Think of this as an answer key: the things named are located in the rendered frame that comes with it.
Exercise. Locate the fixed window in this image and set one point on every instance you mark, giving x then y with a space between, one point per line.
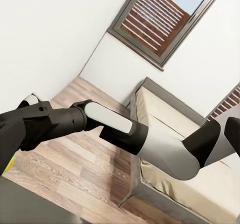
155 28

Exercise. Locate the desk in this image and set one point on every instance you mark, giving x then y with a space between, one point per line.
19 205

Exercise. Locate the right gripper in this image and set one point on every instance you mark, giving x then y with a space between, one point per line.
42 123

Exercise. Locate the board game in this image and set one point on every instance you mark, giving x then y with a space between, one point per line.
10 164

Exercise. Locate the door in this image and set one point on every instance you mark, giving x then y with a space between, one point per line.
230 100

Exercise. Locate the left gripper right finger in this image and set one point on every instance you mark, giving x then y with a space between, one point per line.
232 133

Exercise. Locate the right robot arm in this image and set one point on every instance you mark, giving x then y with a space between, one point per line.
181 159

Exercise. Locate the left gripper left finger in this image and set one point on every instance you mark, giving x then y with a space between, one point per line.
12 133

